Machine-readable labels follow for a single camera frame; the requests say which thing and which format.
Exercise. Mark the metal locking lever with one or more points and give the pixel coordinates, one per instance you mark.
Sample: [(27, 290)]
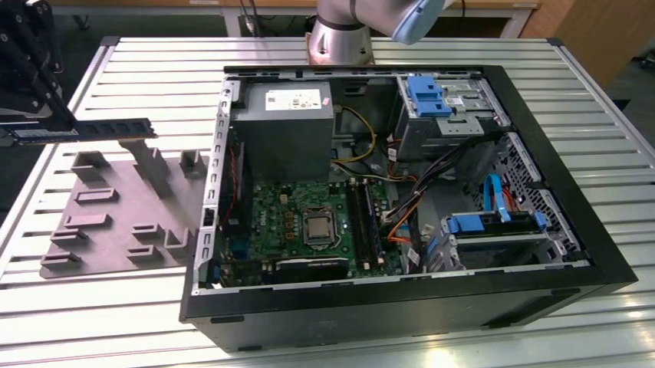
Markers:
[(339, 239)]

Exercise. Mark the metal drive cage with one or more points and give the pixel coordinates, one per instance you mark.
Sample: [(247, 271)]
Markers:
[(466, 128)]

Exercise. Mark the grey parts rack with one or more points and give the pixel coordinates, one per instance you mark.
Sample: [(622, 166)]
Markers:
[(105, 251)]

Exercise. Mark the black RAM slot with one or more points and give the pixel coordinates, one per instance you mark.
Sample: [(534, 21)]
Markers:
[(361, 226)]

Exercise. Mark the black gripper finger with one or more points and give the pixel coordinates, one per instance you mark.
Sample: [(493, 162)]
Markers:
[(51, 99)]

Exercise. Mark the blue plastic drive bracket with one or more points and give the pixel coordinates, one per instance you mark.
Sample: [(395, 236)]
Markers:
[(425, 96)]

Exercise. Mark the hard disk in blue carrier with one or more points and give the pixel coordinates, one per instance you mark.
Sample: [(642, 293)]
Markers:
[(466, 224)]

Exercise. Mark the brown wooden cabinet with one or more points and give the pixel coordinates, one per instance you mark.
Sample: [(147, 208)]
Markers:
[(600, 34)]

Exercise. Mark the grey power supply unit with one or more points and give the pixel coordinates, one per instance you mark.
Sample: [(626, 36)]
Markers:
[(282, 145)]

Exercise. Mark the silver CPU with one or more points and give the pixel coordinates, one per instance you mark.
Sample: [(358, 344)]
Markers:
[(319, 228)]

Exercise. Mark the green motherboard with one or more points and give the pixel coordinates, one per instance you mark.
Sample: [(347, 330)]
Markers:
[(266, 195)]

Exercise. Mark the black PC case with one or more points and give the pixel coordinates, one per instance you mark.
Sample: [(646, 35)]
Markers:
[(410, 314)]

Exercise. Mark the metal disk bay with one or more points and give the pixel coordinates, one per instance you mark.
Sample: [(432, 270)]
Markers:
[(502, 239)]

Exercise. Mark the blue RAM stick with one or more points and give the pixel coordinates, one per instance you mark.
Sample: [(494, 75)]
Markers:
[(118, 128)]

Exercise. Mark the blue expansion slot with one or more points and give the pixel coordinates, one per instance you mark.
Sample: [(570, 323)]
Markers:
[(238, 251)]

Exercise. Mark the black graphics card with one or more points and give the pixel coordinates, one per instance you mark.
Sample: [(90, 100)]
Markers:
[(307, 272)]

